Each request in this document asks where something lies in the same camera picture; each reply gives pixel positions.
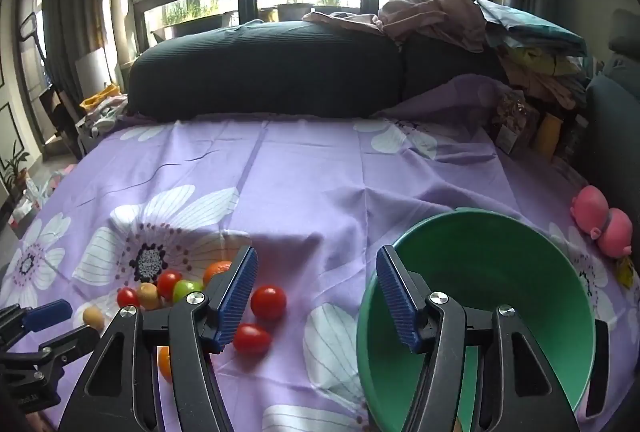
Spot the tan round fruit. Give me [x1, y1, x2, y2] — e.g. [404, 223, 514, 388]
[82, 306, 106, 330]
[136, 282, 162, 310]

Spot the small orange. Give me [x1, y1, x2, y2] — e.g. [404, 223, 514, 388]
[202, 261, 235, 290]
[157, 346, 173, 384]

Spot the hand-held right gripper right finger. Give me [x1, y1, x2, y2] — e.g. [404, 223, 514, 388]
[375, 245, 581, 432]

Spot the black folding stand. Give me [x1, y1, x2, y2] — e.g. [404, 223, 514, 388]
[20, 12, 81, 158]

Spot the black rectangular object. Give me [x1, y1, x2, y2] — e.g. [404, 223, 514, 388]
[584, 321, 612, 418]

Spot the yellow cloth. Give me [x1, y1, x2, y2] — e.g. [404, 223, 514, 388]
[80, 85, 121, 113]

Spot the purple floral sheet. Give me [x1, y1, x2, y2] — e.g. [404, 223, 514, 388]
[0, 75, 640, 432]

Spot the yellow wrapper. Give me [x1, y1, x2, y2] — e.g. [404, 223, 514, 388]
[616, 257, 635, 289]

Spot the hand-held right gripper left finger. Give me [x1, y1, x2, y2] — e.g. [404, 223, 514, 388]
[57, 246, 259, 432]

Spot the crumpled pink-beige cloth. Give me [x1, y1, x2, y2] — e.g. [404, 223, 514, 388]
[302, 0, 488, 53]

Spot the white plastic bag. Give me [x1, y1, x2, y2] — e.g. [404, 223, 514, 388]
[10, 177, 56, 228]

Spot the small floor potted plant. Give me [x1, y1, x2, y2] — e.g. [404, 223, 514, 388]
[0, 139, 31, 193]

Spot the pink plush toy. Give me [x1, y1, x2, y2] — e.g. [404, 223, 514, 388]
[571, 185, 635, 259]

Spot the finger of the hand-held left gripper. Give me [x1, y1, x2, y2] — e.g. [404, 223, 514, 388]
[0, 326, 101, 365]
[0, 299, 73, 338]

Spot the long dark green sofa cushion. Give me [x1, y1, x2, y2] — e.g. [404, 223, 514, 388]
[127, 20, 406, 120]

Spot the long planter with greenery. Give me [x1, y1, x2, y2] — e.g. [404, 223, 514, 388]
[162, 0, 238, 38]

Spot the brown snack bag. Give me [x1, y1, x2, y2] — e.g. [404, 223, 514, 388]
[492, 90, 541, 155]

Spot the low potted plant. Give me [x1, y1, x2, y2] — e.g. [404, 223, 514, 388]
[316, 0, 361, 13]

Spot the green plastic bowl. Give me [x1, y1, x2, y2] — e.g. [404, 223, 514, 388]
[356, 208, 597, 432]

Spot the yellow bottle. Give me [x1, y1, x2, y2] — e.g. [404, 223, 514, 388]
[534, 112, 563, 160]

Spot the dark glass jar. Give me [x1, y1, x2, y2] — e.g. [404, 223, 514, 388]
[560, 112, 588, 163]

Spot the stack of folded clothes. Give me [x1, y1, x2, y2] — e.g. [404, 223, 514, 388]
[495, 42, 591, 110]

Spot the folded teal cloth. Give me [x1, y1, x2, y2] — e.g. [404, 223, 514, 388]
[475, 0, 588, 58]

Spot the short dark green sofa cushion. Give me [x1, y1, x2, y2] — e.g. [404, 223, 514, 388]
[402, 32, 511, 106]

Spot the green lime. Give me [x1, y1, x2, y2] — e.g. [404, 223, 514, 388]
[172, 279, 205, 304]

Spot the grey sofa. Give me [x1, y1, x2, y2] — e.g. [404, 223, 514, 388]
[572, 10, 640, 208]

